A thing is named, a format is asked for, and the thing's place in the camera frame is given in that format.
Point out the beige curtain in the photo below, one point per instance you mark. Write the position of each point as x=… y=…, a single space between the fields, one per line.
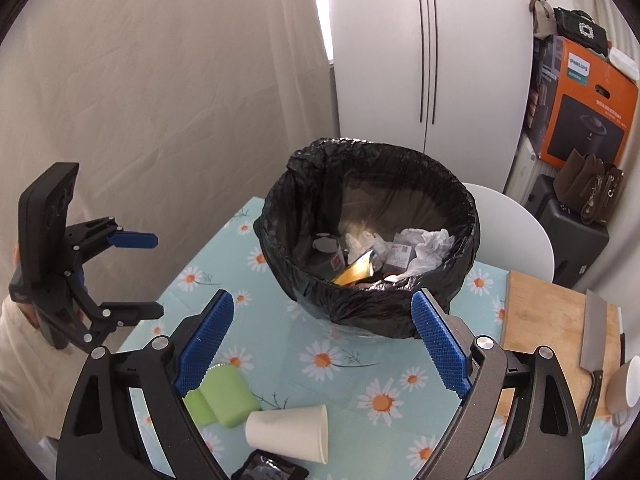
x=150 y=85

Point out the black pouch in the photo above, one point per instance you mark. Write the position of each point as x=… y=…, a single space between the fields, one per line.
x=580 y=27

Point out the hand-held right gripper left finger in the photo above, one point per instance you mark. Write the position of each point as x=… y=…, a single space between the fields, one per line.
x=205 y=345

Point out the black storage box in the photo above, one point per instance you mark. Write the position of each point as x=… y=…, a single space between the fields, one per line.
x=565 y=245

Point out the white curtain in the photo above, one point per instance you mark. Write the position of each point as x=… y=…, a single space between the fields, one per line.
x=632 y=200

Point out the white chair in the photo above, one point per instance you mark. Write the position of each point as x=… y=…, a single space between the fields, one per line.
x=520 y=230

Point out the small white case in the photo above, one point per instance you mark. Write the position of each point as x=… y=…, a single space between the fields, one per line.
x=624 y=64

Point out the trash bin with black bag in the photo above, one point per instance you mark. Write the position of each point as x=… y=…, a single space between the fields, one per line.
x=310 y=180

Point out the white wardrobe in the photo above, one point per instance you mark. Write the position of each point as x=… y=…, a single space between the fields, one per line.
x=475 y=60

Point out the grey packet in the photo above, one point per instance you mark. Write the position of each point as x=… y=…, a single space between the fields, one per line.
x=397 y=257

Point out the blue floral tablecloth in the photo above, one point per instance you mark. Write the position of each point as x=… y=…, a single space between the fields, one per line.
x=280 y=345

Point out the beige mug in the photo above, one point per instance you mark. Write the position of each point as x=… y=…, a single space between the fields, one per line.
x=625 y=385

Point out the green printed snack packet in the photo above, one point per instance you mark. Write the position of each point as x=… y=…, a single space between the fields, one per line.
x=227 y=395

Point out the white paper cup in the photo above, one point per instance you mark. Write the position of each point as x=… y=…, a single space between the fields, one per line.
x=290 y=432

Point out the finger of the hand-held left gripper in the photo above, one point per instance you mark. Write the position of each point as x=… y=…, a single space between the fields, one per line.
x=135 y=311
x=135 y=240

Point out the brown leather handbag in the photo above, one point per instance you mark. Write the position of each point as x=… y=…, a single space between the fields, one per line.
x=585 y=185

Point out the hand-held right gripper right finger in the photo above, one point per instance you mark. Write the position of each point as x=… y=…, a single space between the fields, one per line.
x=442 y=345

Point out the black plastic wrapper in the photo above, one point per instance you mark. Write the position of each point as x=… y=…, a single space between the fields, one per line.
x=270 y=467

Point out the wooden cutting board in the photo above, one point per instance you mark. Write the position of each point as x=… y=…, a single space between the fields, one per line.
x=545 y=320

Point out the yellow wrapper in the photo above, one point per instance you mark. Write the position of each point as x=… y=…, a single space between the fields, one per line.
x=352 y=272

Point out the orange and black cardboard box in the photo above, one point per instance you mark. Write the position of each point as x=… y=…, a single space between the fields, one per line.
x=590 y=115

